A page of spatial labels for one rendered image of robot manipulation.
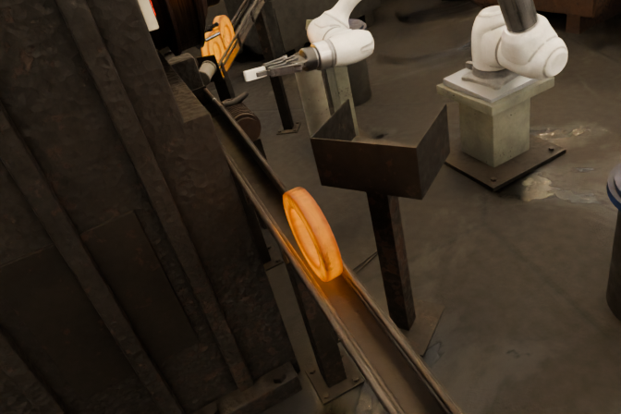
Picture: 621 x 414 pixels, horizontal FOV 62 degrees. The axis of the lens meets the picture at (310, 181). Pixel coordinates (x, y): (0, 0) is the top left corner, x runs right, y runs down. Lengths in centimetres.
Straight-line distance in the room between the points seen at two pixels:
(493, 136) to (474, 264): 59
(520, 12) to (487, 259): 82
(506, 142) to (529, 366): 100
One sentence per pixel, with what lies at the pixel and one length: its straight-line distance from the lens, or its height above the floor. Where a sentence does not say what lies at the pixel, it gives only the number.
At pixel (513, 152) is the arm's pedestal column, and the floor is 5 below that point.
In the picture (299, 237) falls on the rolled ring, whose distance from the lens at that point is 102.
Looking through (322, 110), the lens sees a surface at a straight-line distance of 244.
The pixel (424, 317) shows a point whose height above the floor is 1.
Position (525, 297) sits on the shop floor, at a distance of 176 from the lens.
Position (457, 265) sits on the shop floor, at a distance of 185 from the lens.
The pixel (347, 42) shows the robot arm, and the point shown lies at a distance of 169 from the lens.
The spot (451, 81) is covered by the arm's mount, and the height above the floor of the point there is 38.
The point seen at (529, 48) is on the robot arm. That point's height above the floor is 58.
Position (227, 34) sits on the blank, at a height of 71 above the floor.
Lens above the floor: 128
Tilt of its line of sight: 32 degrees down
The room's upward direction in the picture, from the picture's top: 14 degrees counter-clockwise
